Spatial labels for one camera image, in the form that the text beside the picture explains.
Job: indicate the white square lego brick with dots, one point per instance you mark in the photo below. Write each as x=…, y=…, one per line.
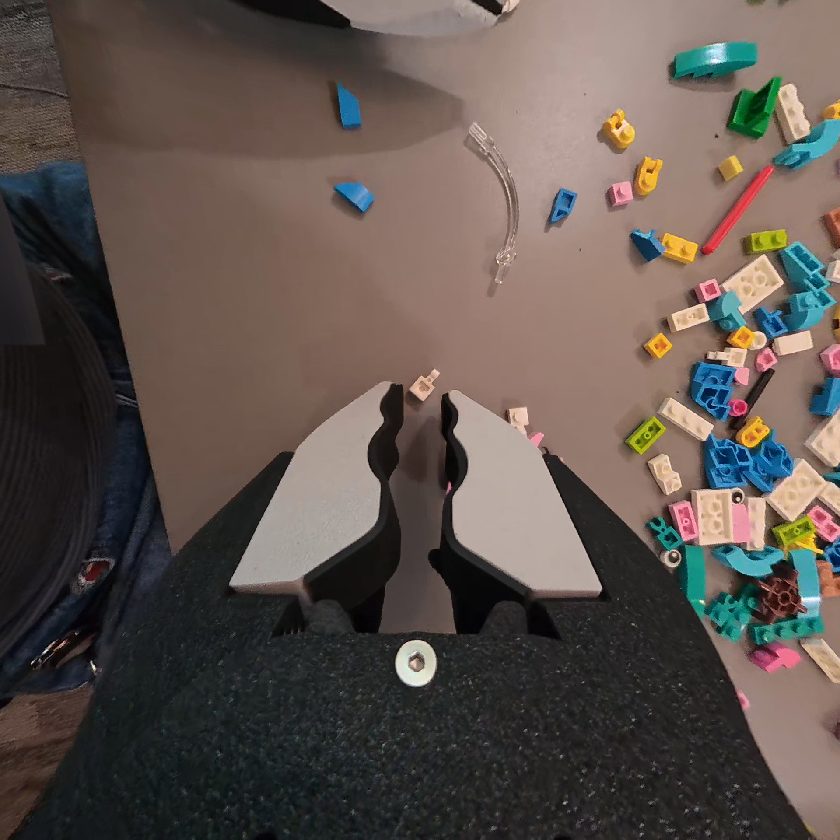
x=518, y=418

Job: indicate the clear curved lego piece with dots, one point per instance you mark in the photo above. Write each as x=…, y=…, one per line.
x=512, y=203

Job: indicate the red lego bar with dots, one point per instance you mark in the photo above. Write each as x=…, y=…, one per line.
x=738, y=208

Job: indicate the blue bracket lego brick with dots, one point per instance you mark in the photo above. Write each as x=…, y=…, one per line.
x=563, y=207

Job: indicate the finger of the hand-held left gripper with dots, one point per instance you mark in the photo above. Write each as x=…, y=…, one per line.
x=407, y=16

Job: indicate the small white clip lego brick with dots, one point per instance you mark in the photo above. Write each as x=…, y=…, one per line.
x=421, y=388

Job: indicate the teal curved lego piece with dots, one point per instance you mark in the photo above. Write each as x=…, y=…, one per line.
x=712, y=60

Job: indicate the person's blue jeans leg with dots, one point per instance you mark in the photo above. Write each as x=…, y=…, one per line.
x=131, y=459

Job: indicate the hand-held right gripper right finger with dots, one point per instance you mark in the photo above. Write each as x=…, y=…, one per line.
x=518, y=518

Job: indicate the pile of mixed lego bricks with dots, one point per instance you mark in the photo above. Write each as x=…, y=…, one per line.
x=715, y=515

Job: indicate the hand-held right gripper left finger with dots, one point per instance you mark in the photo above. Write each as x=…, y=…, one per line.
x=321, y=512

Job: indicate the blue slope lego brick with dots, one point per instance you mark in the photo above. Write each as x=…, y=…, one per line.
x=354, y=197
x=349, y=105

